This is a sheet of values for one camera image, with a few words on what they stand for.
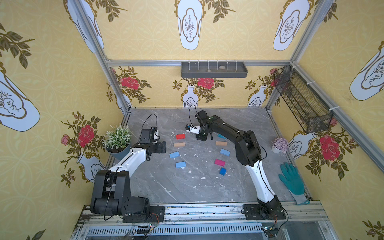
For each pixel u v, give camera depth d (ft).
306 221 2.50
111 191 1.37
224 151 3.07
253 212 2.44
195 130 2.96
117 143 2.66
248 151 1.96
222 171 2.88
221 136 2.35
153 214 2.39
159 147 2.73
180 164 2.98
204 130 2.78
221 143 3.33
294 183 2.74
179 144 3.32
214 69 3.00
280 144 2.90
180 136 3.46
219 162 3.03
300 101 2.96
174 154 3.09
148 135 2.31
